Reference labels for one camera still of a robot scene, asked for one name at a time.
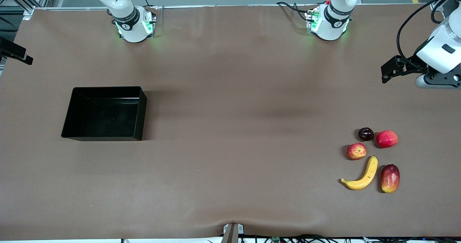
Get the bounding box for red yellow apple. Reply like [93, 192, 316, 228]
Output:
[346, 143, 367, 161]

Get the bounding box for yellow banana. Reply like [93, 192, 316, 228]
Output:
[341, 156, 379, 190]

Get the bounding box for black rectangular plastic box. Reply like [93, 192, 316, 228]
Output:
[61, 86, 147, 141]

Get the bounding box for aluminium corner profile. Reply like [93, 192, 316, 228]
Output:
[430, 0, 451, 11]

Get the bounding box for dark purple plum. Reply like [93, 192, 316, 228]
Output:
[358, 127, 375, 141]

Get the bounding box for pink red peach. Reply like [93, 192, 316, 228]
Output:
[376, 130, 399, 149]

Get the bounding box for red yellow mango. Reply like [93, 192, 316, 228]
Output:
[381, 164, 400, 193]

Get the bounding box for brown table cover mat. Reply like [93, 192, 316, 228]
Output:
[0, 4, 461, 240]

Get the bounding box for aluminium frame profile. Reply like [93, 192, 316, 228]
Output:
[0, 0, 54, 20]

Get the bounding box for black arm base cables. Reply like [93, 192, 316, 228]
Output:
[276, 1, 314, 22]

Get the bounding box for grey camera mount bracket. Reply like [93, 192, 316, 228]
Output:
[223, 222, 245, 243]

